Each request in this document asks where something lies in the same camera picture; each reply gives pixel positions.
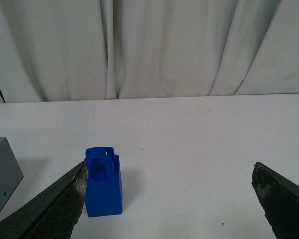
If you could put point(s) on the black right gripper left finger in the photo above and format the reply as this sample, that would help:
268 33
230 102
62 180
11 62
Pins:
53 213

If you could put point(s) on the blue plastic part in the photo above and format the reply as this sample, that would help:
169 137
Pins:
104 185

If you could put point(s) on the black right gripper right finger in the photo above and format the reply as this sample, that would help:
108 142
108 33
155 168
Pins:
279 198

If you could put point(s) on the white curtain backdrop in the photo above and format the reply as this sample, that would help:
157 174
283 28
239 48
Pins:
67 50

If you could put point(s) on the gray square base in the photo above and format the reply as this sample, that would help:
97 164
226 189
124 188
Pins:
10 172

